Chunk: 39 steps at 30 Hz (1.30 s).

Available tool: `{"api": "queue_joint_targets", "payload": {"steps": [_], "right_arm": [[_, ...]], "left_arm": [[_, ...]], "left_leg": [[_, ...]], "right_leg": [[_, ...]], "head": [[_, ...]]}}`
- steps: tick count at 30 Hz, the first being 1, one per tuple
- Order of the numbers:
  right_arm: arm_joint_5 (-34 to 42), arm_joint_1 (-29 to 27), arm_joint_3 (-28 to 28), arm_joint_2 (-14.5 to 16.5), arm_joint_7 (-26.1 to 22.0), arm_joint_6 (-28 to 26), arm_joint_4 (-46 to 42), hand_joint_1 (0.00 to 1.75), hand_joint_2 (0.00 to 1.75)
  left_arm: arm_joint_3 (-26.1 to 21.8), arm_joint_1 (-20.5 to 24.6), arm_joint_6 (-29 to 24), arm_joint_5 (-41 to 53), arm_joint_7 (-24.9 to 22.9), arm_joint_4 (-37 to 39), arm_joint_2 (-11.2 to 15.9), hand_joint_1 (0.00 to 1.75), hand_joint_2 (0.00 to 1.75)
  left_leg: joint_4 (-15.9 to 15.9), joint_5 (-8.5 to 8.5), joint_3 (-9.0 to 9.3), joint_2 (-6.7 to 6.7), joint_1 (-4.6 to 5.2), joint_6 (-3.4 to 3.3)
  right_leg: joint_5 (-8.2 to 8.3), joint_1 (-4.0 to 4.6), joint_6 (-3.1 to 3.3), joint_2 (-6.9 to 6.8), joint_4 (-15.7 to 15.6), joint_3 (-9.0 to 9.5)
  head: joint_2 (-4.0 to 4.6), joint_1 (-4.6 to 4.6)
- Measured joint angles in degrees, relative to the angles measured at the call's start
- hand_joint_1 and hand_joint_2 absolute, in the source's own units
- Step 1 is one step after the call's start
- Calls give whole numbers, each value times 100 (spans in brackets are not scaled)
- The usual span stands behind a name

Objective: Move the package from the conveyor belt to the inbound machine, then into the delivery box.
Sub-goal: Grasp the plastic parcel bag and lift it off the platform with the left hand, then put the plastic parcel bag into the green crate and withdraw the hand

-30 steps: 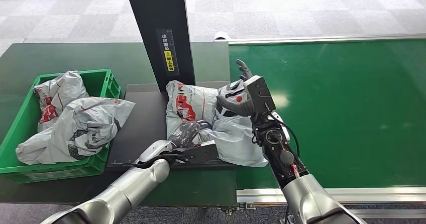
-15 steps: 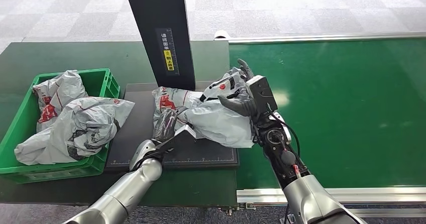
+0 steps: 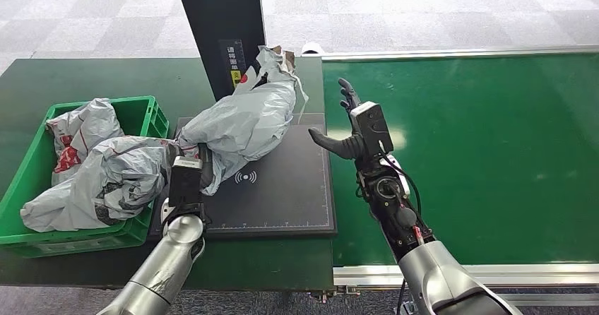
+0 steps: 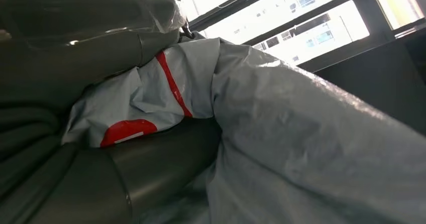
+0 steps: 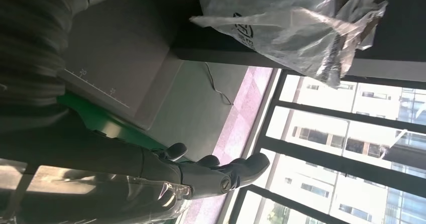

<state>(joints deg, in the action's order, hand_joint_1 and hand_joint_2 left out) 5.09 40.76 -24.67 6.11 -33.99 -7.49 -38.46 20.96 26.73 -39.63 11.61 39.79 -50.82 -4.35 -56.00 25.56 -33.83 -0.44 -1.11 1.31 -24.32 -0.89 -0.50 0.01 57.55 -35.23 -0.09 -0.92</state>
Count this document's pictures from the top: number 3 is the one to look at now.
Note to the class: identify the white roller end cap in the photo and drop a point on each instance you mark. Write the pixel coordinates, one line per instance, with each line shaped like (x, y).
(312, 48)

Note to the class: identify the aluminium conveyor frame beam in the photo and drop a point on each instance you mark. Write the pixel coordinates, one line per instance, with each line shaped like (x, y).
(561, 299)

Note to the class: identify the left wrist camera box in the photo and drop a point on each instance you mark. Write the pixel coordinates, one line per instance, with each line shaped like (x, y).
(185, 182)

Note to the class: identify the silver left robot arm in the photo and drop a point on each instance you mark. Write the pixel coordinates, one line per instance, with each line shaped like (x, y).
(164, 266)

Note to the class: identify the large grey crumpled mailer bag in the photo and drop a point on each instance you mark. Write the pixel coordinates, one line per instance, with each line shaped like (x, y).
(107, 182)

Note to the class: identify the grey black-print mailer package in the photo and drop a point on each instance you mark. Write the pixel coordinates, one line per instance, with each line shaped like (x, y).
(248, 121)

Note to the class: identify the green conveyor belt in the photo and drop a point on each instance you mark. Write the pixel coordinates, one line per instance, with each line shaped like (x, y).
(515, 154)

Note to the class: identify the green plastic crate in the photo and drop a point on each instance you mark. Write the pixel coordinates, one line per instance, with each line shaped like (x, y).
(14, 210)

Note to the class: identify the grey red-print mailer bag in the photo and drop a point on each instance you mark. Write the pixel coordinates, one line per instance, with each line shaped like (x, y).
(89, 123)

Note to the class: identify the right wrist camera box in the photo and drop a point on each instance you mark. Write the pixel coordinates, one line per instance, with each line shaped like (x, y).
(372, 128)

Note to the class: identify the wide aluminium conveyor rail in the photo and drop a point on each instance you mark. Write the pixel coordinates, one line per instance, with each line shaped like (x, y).
(538, 275)

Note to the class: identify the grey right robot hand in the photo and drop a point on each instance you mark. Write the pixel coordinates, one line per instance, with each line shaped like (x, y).
(346, 146)

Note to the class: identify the metal conveyor mounting bracket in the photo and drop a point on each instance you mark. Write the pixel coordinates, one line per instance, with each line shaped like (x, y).
(333, 293)

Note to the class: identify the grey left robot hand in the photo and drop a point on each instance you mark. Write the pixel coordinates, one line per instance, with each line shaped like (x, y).
(206, 168)

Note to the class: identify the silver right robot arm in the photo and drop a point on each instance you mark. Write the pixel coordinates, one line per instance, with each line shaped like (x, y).
(435, 275)

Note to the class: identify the thin aluminium conveyor rail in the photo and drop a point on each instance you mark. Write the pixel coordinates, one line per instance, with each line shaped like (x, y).
(468, 53)

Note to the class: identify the black scanner column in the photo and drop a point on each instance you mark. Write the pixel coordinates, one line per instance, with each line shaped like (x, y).
(215, 18)

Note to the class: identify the black yellow column label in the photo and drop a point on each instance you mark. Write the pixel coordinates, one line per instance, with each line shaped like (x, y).
(232, 62)

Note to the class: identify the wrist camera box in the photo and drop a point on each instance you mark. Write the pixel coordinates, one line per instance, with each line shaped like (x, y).
(372, 128)
(185, 182)

